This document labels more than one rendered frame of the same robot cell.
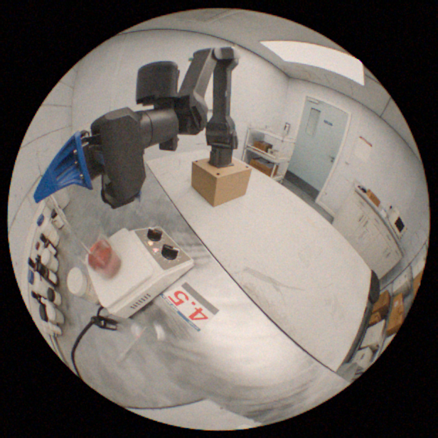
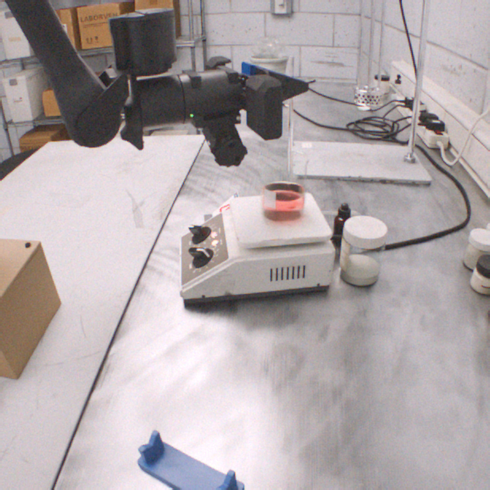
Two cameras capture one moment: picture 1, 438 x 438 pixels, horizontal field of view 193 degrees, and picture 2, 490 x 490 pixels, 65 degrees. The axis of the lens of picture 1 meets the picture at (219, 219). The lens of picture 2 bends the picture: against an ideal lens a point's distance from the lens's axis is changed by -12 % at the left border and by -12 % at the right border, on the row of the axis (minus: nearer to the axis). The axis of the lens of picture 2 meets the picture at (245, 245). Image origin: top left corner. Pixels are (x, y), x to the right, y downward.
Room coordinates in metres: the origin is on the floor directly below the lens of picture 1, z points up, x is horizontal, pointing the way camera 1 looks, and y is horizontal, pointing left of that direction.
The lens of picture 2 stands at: (0.41, 0.52, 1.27)
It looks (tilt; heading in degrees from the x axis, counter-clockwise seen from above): 34 degrees down; 230
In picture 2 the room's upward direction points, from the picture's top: 2 degrees counter-clockwise
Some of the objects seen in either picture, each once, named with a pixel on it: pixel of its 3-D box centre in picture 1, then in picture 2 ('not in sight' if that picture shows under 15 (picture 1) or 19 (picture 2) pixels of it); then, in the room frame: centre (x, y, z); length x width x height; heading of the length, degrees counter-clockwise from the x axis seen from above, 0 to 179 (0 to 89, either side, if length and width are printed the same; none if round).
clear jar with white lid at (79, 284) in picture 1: (84, 287); (362, 251); (-0.02, 0.26, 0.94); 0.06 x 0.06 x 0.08
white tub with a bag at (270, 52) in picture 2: not in sight; (269, 61); (-0.71, -0.65, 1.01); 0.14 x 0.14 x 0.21
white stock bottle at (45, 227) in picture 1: (47, 230); not in sight; (0.02, 0.60, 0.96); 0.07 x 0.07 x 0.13
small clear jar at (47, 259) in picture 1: (50, 261); not in sight; (-0.06, 0.50, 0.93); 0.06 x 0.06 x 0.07
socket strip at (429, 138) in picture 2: not in sight; (418, 118); (-0.75, -0.05, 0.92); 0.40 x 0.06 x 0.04; 44
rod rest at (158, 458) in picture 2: not in sight; (187, 469); (0.33, 0.34, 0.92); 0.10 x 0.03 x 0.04; 110
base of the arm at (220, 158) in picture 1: (220, 155); not in sight; (0.43, 0.03, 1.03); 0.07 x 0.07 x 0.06; 40
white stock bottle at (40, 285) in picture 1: (40, 285); not in sight; (-0.15, 0.46, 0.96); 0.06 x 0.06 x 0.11
